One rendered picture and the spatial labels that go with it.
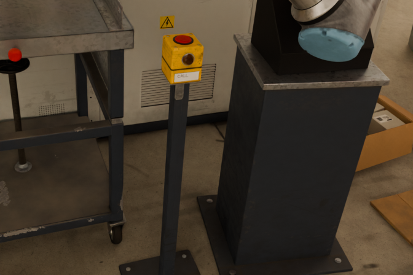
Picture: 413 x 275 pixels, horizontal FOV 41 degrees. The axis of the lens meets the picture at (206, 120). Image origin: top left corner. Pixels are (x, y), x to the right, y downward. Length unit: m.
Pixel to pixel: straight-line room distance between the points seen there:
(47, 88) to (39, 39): 0.88
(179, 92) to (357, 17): 0.46
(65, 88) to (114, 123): 0.70
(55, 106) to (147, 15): 0.54
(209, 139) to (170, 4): 0.66
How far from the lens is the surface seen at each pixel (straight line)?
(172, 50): 1.30
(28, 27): 1.52
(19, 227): 1.88
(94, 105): 2.42
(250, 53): 1.65
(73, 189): 1.99
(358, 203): 2.37
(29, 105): 2.36
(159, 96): 2.45
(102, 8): 1.62
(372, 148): 2.49
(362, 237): 2.22
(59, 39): 1.48
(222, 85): 2.54
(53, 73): 2.30
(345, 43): 1.32
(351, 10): 1.33
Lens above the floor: 1.48
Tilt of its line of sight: 34 degrees down
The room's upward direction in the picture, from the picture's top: 6 degrees clockwise
